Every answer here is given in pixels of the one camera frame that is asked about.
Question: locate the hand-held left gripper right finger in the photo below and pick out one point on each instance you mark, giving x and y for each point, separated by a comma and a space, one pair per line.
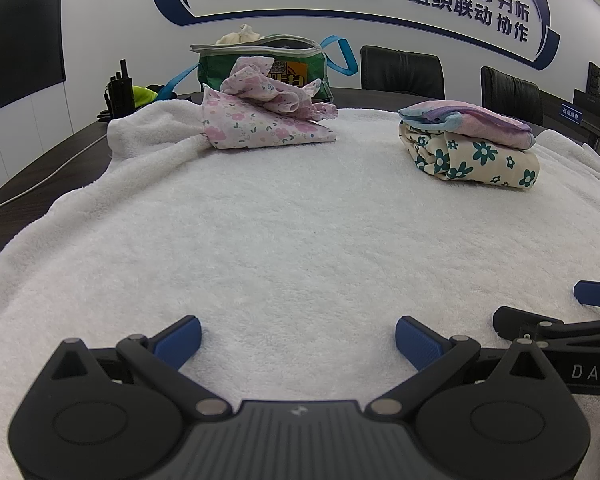
417, 342

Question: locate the yellow-green cloth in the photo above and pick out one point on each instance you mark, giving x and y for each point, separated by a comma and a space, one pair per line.
142, 96

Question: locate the pink floral garment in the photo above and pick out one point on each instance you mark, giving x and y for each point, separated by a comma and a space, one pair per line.
250, 125

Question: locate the blue name plate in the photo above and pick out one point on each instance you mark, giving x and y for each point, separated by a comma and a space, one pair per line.
572, 112

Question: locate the black handheld radios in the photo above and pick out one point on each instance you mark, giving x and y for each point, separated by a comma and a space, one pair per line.
120, 95

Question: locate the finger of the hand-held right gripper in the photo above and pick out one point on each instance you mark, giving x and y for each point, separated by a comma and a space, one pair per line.
517, 321
595, 294

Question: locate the cream cloth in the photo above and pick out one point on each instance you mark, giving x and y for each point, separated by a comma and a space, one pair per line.
237, 36

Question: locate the black office chair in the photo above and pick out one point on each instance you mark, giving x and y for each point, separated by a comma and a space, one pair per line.
400, 72
510, 95

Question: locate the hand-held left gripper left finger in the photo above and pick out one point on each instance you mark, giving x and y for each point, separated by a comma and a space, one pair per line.
180, 341

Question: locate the folded pink purple garment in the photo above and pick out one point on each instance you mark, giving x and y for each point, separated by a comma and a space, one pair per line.
470, 120

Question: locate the black wall screen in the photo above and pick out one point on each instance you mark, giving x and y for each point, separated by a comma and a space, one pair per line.
15, 35

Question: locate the folded cream teal-flowered garment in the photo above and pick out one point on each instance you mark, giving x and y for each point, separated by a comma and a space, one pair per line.
480, 160

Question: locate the white fluffy towel blanket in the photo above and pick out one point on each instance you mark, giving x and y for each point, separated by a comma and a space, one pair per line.
290, 240

